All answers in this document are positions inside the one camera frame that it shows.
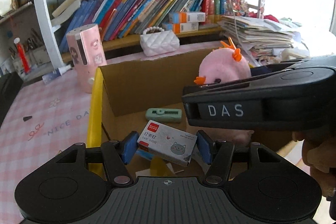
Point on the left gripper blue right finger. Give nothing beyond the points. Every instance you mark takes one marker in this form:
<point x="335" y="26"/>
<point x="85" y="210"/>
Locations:
<point x="218" y="156"/>

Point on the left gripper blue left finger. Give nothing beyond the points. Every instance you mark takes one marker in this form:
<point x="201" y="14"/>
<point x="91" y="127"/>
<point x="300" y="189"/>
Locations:
<point x="116" y="155"/>

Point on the pink plush pig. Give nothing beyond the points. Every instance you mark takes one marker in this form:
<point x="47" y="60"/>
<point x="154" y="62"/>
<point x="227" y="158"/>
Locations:
<point x="238" y="137"/>

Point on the white staples box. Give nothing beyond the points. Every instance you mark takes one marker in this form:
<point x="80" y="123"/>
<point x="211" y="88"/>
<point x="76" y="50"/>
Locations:
<point x="167" y="142"/>

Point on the mint correction tape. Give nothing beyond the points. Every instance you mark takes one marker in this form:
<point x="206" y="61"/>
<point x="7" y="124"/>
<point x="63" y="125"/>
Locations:
<point x="164" y="115"/>

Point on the pink plush chick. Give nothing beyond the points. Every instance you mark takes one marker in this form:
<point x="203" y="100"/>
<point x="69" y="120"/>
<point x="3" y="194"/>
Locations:
<point x="223" y="65"/>

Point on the person's right hand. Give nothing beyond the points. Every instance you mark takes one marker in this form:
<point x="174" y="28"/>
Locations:
<point x="320" y="158"/>

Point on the yellow cardboard box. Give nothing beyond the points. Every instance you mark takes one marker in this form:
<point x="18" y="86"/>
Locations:
<point x="126" y="88"/>

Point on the stack of papers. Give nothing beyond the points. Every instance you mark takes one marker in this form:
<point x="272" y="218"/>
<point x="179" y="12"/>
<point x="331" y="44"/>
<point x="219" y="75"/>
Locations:
<point x="259" y="37"/>

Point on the pink checkered tablecloth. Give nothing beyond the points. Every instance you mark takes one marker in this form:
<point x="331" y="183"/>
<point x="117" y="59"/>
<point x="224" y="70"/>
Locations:
<point x="60" y="117"/>

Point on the small black wedge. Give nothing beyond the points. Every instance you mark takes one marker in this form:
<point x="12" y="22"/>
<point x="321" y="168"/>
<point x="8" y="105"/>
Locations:
<point x="26" y="118"/>

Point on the small spray bottle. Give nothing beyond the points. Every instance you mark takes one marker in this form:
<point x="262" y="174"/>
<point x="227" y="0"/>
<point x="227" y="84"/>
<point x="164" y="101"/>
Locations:
<point x="49" y="77"/>

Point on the pink cylindrical humidifier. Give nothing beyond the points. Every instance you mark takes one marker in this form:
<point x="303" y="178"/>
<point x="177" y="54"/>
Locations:
<point x="87" y="53"/>

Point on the white quilted handbag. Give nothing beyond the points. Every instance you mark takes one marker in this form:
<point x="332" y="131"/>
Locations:
<point x="157" y="41"/>

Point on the black keyboard instrument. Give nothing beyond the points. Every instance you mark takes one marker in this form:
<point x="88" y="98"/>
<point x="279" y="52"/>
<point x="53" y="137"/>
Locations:
<point x="10" y="85"/>

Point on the red tassel ornament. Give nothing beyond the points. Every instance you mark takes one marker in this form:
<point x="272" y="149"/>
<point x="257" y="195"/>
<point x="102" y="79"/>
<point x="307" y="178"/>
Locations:
<point x="22" y="56"/>

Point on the row of colourful books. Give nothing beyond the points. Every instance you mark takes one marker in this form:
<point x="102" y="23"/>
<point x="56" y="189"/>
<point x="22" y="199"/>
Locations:
<point x="118" y="19"/>

